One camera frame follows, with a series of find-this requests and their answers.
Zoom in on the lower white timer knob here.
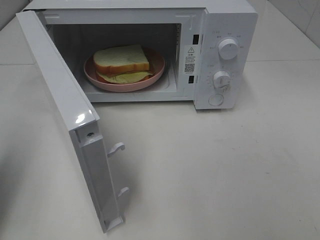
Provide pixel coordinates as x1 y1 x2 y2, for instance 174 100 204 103
212 70 231 89

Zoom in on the pink plate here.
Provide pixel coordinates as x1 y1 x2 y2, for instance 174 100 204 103
83 48 166 93

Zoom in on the white microwave oven body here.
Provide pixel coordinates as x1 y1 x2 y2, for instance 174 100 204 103
21 0 258 110

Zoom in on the white warning label sticker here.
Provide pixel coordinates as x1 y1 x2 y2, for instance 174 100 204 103
183 44 200 75

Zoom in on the white microwave door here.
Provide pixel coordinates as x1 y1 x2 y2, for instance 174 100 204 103
16 10 129 233

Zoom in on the sandwich with white bread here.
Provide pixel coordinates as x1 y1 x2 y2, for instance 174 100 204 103
93 44 150 77

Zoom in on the glass turntable tray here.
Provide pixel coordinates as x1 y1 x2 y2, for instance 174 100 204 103
79 59 176 94

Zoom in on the upper white power knob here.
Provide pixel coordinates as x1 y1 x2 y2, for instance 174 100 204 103
217 37 239 60

